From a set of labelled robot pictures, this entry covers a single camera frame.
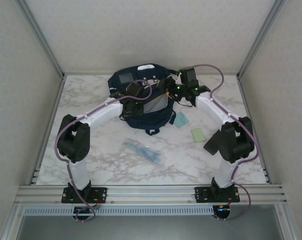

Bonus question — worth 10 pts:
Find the navy blue backpack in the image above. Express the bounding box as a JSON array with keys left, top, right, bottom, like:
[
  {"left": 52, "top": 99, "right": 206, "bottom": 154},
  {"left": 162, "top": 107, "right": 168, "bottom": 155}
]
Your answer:
[{"left": 107, "top": 64, "right": 178, "bottom": 136}]

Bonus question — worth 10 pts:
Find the light blue note pad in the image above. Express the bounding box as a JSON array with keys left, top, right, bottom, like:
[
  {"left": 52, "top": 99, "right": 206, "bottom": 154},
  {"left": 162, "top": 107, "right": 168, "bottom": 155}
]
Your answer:
[{"left": 172, "top": 112, "right": 191, "bottom": 129}]

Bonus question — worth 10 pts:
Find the light green note pad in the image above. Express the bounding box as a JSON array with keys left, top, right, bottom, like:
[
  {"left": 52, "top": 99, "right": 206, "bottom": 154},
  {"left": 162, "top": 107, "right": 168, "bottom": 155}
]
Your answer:
[{"left": 190, "top": 127, "right": 207, "bottom": 143}]

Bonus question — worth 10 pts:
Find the clear bag of pens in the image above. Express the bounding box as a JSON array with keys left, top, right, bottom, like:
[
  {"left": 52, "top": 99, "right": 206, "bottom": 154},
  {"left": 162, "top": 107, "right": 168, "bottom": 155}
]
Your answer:
[{"left": 117, "top": 136, "right": 167, "bottom": 167}]

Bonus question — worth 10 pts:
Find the small black controller board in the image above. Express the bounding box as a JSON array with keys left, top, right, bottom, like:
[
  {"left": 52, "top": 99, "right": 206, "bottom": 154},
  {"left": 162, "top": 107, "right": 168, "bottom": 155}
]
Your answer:
[
  {"left": 213, "top": 204, "right": 232, "bottom": 219},
  {"left": 73, "top": 206, "right": 96, "bottom": 215}
]

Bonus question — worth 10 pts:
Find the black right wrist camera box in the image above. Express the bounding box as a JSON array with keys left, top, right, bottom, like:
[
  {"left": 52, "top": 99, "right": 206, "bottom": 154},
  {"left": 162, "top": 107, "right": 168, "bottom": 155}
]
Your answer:
[{"left": 179, "top": 66, "right": 199, "bottom": 85}]

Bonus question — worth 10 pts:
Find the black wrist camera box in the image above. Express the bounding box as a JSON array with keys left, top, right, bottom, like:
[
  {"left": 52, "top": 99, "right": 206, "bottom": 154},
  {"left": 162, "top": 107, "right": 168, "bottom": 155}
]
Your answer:
[
  {"left": 126, "top": 81, "right": 144, "bottom": 97},
  {"left": 179, "top": 66, "right": 199, "bottom": 85}
]

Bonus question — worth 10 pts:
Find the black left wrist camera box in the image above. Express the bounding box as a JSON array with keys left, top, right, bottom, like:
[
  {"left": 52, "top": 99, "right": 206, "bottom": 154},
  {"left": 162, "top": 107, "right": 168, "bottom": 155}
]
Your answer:
[{"left": 126, "top": 81, "right": 144, "bottom": 97}]

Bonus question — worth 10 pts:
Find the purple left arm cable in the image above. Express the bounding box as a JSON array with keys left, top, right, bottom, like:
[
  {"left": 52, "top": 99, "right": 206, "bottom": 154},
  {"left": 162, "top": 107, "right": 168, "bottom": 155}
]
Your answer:
[{"left": 54, "top": 79, "right": 153, "bottom": 223}]

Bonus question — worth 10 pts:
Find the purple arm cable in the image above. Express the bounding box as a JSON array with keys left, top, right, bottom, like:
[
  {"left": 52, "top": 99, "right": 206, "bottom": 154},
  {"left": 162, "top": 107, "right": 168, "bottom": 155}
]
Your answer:
[
  {"left": 192, "top": 63, "right": 262, "bottom": 222},
  {"left": 54, "top": 79, "right": 153, "bottom": 223}
]

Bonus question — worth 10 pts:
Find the aluminium table side rail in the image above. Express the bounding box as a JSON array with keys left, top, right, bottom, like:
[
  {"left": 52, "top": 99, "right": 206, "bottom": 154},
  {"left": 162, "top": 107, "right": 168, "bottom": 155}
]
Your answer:
[
  {"left": 237, "top": 74, "right": 271, "bottom": 185},
  {"left": 28, "top": 74, "right": 67, "bottom": 186}
]

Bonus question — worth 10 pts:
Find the aluminium frame post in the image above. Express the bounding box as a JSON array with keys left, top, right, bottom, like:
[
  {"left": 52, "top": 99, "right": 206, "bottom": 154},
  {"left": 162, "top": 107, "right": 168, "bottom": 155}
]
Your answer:
[
  {"left": 15, "top": 0, "right": 67, "bottom": 79},
  {"left": 275, "top": 203, "right": 302, "bottom": 240},
  {"left": 0, "top": 203, "right": 26, "bottom": 240},
  {"left": 236, "top": 0, "right": 287, "bottom": 79}
]

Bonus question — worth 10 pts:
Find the aluminium mounting rail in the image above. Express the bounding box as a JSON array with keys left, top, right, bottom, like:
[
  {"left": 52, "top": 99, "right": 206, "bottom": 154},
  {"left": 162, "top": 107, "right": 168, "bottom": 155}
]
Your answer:
[{"left": 15, "top": 184, "right": 288, "bottom": 206}]

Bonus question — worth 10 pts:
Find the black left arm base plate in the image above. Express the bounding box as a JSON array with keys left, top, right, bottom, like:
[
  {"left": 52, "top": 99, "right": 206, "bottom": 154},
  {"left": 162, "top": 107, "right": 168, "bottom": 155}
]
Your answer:
[{"left": 61, "top": 186, "right": 109, "bottom": 204}]

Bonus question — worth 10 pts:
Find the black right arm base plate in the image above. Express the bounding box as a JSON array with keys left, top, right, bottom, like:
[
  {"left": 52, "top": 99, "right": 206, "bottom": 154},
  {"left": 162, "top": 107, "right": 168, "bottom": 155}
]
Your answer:
[{"left": 194, "top": 186, "right": 242, "bottom": 204}]

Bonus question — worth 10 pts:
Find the grey slotted cable duct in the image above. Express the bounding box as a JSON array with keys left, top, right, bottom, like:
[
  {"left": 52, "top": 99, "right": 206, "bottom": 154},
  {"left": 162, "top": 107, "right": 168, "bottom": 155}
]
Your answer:
[{"left": 22, "top": 206, "right": 215, "bottom": 216}]

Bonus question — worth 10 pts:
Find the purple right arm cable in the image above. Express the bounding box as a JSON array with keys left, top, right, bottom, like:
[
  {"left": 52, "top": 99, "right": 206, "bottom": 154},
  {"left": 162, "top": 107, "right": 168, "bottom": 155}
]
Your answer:
[{"left": 192, "top": 63, "right": 262, "bottom": 222}]

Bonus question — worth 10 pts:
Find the aluminium lower frame post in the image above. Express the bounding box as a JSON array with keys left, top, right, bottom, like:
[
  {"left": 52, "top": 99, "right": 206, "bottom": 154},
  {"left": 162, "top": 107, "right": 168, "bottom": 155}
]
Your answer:
[
  {"left": 275, "top": 203, "right": 302, "bottom": 240},
  {"left": 0, "top": 203, "right": 26, "bottom": 240}
]

